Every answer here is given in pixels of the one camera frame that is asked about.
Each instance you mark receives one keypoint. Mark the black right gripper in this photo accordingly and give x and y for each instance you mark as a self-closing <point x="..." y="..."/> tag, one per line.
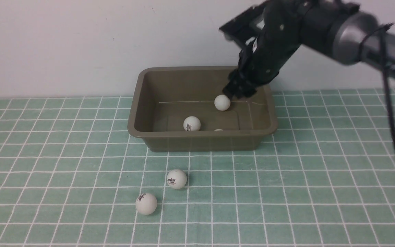
<point x="259" y="64"/>

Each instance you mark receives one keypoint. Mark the white ball with logo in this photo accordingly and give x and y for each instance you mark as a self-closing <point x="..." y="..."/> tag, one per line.
<point x="192" y="124"/>
<point x="177" y="179"/>
<point x="146" y="204"/>

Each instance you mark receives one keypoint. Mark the white ball with logo centre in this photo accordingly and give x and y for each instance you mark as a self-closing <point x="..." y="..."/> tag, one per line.
<point x="177" y="179"/>

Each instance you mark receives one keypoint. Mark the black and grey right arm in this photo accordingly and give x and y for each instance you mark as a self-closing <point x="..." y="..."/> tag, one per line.
<point x="270" y="33"/>

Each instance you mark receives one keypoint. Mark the olive green plastic bin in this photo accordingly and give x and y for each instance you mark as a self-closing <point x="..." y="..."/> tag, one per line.
<point x="165" y="96"/>

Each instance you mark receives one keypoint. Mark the green checkered table cloth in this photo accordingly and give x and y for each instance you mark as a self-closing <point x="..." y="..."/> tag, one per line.
<point x="70" y="175"/>

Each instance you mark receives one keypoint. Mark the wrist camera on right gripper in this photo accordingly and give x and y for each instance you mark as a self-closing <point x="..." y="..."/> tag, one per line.
<point x="245" y="28"/>

